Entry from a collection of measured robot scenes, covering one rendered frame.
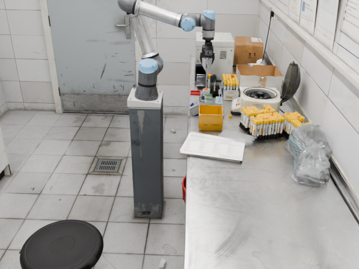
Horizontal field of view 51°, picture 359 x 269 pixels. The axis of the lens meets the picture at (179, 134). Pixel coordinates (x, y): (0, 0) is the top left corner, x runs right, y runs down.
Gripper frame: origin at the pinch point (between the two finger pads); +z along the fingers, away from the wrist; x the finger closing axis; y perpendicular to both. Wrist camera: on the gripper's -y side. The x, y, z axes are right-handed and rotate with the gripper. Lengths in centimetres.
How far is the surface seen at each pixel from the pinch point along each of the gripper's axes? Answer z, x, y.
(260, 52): 8, -43, 75
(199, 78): 14.6, 4.6, 25.7
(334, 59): -26, -57, -60
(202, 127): 18.6, 0.9, -45.1
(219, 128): 18.6, -8.2, -44.9
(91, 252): 43, 45, -117
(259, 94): 9.0, -32.3, -16.7
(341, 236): 21, -50, -124
